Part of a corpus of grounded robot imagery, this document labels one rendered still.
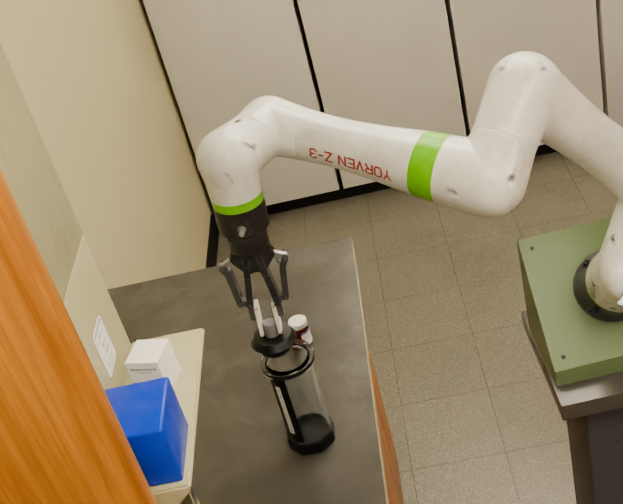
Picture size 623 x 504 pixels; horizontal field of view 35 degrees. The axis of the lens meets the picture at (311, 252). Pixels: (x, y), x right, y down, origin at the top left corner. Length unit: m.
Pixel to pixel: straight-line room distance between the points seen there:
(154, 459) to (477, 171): 0.68
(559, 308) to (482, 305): 1.77
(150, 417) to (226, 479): 0.85
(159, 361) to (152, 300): 1.29
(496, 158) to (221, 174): 0.46
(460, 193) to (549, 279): 0.54
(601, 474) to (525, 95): 1.00
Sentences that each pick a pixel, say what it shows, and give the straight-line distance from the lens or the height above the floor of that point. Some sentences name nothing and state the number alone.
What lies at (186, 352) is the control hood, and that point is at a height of 1.51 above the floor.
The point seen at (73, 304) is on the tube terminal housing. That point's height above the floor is 1.69.
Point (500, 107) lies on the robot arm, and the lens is 1.60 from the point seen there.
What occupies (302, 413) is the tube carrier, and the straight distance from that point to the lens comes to 1.96.
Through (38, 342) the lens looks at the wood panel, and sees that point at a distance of 1.01.
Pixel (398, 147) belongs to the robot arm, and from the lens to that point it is 1.62.
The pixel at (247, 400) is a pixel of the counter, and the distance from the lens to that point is 2.21.
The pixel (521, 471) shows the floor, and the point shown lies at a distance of 3.19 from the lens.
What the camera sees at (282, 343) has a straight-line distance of 1.88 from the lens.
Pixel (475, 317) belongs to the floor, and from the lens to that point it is 3.77.
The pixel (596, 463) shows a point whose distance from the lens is 2.27.
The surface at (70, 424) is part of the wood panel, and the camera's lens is 1.08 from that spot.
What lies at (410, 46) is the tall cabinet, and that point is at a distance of 4.30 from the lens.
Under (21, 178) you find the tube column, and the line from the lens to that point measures 1.24.
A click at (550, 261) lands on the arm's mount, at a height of 1.14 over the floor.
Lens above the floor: 2.37
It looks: 33 degrees down
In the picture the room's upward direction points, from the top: 16 degrees counter-clockwise
